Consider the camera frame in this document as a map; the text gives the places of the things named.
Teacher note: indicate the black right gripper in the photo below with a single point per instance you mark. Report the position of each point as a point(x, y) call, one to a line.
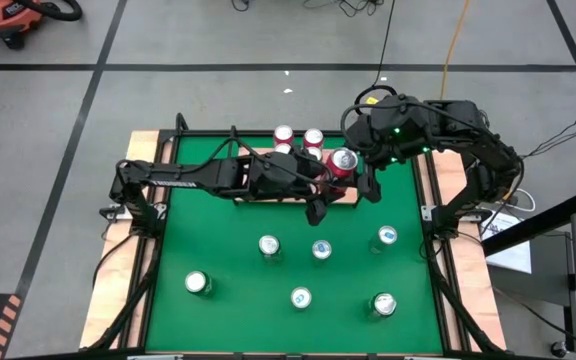
point(370, 145)

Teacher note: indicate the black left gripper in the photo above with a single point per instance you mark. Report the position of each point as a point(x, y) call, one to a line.
point(303, 180)

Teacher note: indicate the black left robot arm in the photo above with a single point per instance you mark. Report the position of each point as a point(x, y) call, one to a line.
point(178, 179)

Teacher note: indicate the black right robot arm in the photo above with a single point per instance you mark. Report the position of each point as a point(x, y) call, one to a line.
point(468, 130)

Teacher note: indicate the green soda can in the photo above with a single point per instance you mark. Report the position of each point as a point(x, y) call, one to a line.
point(384, 304)
point(269, 245)
point(196, 282)

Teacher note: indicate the green table mat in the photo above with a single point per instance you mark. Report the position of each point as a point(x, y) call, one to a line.
point(193, 260)

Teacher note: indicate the white paper sheet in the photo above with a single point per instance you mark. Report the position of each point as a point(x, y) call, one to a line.
point(513, 257)

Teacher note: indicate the black caster wheel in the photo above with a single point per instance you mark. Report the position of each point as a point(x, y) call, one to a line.
point(558, 348)

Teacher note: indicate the orange shop vacuum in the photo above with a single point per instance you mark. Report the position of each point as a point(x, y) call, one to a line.
point(3, 15)

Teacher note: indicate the black metal table frame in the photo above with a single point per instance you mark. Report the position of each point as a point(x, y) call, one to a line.
point(328, 357)

